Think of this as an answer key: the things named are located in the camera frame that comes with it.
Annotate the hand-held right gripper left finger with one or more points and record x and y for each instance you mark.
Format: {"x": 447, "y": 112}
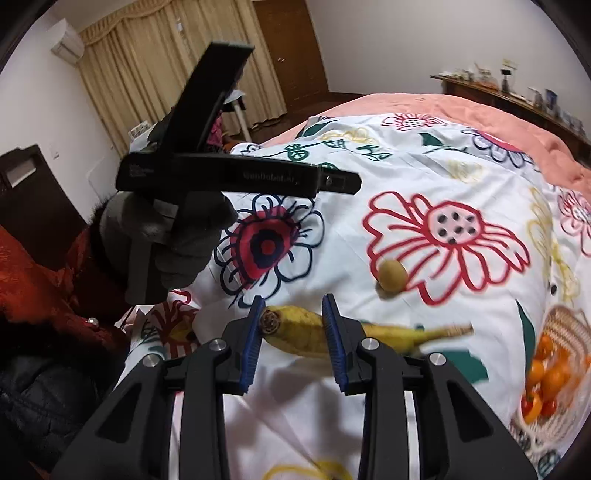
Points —
{"x": 251, "y": 346}

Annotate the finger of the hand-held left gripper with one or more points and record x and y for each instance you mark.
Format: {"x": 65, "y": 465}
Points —
{"x": 339, "y": 183}

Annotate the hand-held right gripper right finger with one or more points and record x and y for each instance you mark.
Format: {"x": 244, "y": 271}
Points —
{"x": 333, "y": 341}

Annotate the yellow banana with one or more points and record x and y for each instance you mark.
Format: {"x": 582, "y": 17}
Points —
{"x": 300, "y": 332}

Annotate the white plastic basket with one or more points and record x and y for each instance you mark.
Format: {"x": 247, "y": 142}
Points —
{"x": 568, "y": 318}

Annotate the person's left hand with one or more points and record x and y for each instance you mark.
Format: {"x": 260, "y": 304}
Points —
{"x": 194, "y": 244}

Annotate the pink cloth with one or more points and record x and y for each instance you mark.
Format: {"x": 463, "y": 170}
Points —
{"x": 216, "y": 134}

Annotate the floral printed blanket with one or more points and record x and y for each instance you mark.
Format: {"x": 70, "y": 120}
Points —
{"x": 406, "y": 157}

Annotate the white side table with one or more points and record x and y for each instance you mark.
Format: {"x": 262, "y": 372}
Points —
{"x": 240, "y": 110}

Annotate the brown kiwi fruit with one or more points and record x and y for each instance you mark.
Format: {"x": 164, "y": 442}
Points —
{"x": 392, "y": 275}

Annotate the beige curtains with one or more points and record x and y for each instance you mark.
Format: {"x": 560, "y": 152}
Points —
{"x": 138, "y": 69}

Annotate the brown wooden door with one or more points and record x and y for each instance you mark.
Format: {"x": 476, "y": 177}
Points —
{"x": 291, "y": 50}

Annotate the cluster of small trinkets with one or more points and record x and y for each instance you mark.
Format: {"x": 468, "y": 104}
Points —
{"x": 478, "y": 77}

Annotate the dark wooden cabinet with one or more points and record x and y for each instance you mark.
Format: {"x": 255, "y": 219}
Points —
{"x": 32, "y": 203}

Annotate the pink bedspread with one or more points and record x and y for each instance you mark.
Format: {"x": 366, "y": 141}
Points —
{"x": 508, "y": 120}

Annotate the wooden headboard shelf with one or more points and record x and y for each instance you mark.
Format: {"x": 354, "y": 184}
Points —
{"x": 508, "y": 99}

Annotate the white air conditioner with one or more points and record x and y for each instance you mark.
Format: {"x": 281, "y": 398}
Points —
{"x": 68, "y": 44}

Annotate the black bottle ornament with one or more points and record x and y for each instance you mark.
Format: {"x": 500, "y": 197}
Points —
{"x": 506, "y": 81}

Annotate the small orange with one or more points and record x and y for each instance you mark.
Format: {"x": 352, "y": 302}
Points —
{"x": 545, "y": 345}

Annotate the black puffer jacket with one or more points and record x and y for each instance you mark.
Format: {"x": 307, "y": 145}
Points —
{"x": 46, "y": 401}

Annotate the blue picture frame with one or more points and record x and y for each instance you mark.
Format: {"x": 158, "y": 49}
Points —
{"x": 550, "y": 99}

